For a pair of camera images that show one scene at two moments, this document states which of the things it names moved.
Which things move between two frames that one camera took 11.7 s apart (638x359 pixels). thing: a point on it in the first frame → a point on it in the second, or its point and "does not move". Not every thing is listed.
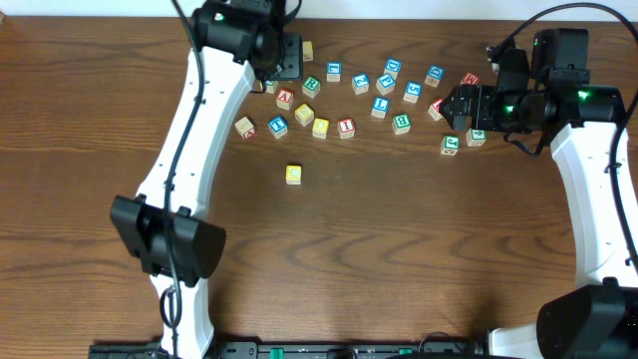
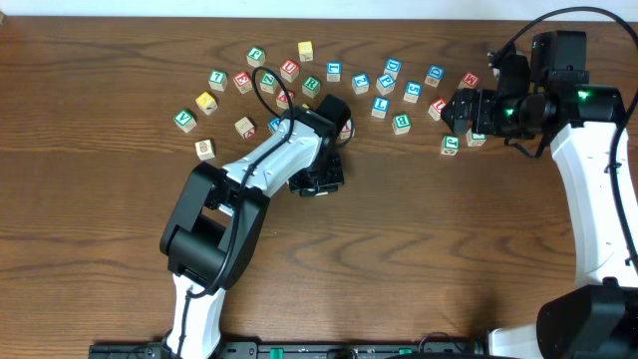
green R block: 311,87 does not move
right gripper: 463,107 does not move
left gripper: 290,57 → 317,180
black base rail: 354,349 does not move
